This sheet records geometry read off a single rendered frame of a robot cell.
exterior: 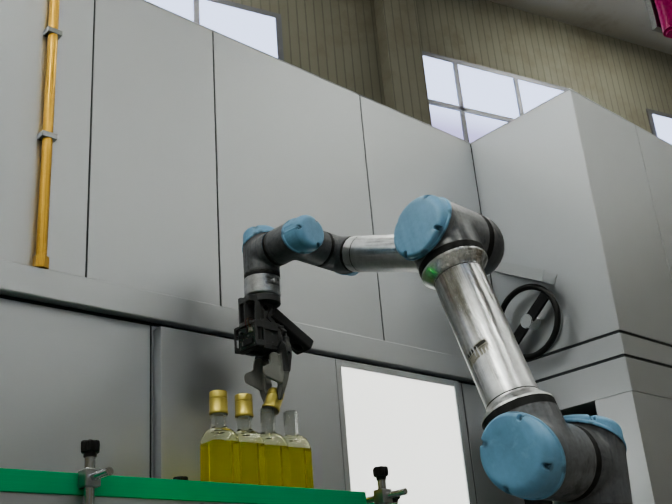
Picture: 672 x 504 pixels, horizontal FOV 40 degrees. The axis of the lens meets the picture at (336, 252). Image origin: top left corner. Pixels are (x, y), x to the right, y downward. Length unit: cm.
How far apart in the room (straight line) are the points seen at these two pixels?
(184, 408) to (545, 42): 662
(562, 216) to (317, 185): 72
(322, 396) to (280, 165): 59
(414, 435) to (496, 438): 94
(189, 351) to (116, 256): 24
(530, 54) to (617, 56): 104
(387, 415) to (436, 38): 540
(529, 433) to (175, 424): 78
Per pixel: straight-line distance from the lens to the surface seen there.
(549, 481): 136
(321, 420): 210
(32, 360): 178
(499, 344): 144
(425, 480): 230
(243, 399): 180
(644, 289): 270
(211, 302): 203
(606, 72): 849
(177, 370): 189
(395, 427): 226
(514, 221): 278
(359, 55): 687
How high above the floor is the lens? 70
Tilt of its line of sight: 23 degrees up
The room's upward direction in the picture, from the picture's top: 5 degrees counter-clockwise
